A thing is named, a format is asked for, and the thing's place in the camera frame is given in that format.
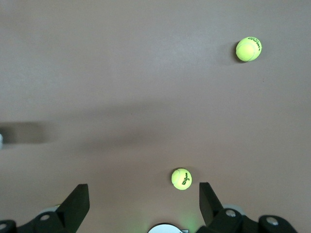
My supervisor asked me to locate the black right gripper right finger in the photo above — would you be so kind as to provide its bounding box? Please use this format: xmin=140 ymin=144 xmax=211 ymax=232
xmin=196 ymin=182 xmax=298 ymax=233

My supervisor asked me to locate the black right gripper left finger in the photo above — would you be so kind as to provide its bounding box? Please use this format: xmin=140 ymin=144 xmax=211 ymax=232
xmin=0 ymin=183 xmax=90 ymax=233

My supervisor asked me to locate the brown table mat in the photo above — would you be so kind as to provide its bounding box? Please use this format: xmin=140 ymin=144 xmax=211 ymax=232
xmin=0 ymin=0 xmax=311 ymax=233

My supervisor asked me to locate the yellow-green tennis ball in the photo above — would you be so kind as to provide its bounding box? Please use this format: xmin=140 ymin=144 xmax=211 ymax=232
xmin=235 ymin=36 xmax=263 ymax=62
xmin=171 ymin=167 xmax=192 ymax=190

